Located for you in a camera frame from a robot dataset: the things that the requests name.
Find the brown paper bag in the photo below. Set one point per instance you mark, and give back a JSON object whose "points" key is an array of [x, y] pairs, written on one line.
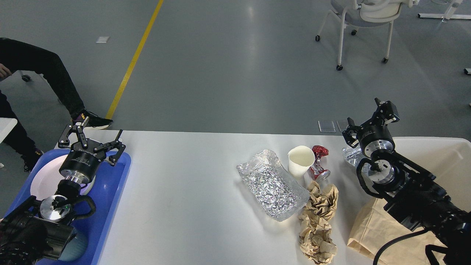
{"points": [[374, 227]]}

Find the brown paper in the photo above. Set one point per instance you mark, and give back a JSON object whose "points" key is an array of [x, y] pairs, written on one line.
{"points": [[322, 203], [315, 238]]}

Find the person leg black trousers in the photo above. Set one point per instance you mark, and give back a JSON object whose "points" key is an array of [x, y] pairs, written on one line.
{"points": [[17, 55]]}

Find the dark green mug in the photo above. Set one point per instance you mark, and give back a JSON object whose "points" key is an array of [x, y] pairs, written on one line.
{"points": [[76, 248]]}

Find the crushed red soda can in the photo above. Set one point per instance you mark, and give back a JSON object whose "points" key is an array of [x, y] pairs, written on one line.
{"points": [[317, 172]]}

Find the white paper scrap on floor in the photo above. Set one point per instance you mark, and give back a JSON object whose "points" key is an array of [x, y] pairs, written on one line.
{"points": [[102, 39]]}

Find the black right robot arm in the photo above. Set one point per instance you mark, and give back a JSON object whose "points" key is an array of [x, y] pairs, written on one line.
{"points": [[413, 198]]}

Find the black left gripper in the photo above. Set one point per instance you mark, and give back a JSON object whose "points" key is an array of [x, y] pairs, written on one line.
{"points": [[81, 163]]}

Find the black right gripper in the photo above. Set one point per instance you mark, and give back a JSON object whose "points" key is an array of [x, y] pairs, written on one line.
{"points": [[376, 135]]}

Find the blue plastic tray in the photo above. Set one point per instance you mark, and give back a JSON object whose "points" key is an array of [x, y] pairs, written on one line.
{"points": [[106, 193]]}

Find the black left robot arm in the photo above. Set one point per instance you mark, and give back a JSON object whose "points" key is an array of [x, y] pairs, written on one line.
{"points": [[39, 229]]}

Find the white paper cup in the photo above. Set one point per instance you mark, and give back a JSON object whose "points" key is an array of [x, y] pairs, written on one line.
{"points": [[300, 159]]}

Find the silver foil bag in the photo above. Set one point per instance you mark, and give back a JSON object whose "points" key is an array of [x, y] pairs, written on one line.
{"points": [[278, 193]]}

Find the person hand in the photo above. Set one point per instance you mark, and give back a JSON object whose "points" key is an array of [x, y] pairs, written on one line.
{"points": [[4, 72]]}

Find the white stand base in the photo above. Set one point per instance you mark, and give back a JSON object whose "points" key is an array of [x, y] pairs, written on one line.
{"points": [[449, 13]]}

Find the clear plastic bag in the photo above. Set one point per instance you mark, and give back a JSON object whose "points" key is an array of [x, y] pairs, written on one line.
{"points": [[354, 156]]}

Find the white plastic bin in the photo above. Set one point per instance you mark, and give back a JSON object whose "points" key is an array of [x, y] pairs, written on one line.
{"points": [[449, 159]]}

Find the white office chair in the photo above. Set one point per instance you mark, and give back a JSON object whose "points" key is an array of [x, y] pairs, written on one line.
{"points": [[364, 14]]}

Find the pink plate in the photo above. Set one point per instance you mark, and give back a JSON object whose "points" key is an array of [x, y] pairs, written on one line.
{"points": [[46, 180]]}

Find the black sneaker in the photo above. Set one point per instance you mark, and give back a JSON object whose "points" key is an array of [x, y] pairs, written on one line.
{"points": [[91, 120]]}

